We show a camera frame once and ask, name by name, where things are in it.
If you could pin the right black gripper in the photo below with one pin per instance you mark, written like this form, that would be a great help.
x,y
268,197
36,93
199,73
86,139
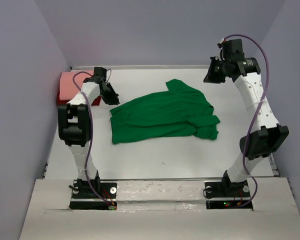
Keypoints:
x,y
210,77

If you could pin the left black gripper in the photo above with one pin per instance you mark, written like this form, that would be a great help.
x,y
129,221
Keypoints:
x,y
113,99

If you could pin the green t-shirt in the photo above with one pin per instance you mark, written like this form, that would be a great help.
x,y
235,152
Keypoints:
x,y
180,111

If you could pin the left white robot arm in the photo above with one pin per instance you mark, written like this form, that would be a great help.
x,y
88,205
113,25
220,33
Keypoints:
x,y
75,126

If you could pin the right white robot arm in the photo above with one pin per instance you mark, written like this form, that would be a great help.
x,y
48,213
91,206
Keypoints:
x,y
265,133

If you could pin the dark red folded t-shirt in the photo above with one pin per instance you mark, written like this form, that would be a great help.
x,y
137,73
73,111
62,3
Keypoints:
x,y
96,100

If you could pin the pink folded t-shirt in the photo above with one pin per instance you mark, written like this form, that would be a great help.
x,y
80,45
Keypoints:
x,y
67,89

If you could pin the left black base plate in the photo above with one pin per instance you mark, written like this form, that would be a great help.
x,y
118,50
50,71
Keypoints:
x,y
86,199

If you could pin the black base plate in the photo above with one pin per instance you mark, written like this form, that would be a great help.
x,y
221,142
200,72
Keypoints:
x,y
218,199
86,199

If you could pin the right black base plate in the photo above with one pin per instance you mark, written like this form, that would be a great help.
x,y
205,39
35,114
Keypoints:
x,y
218,199

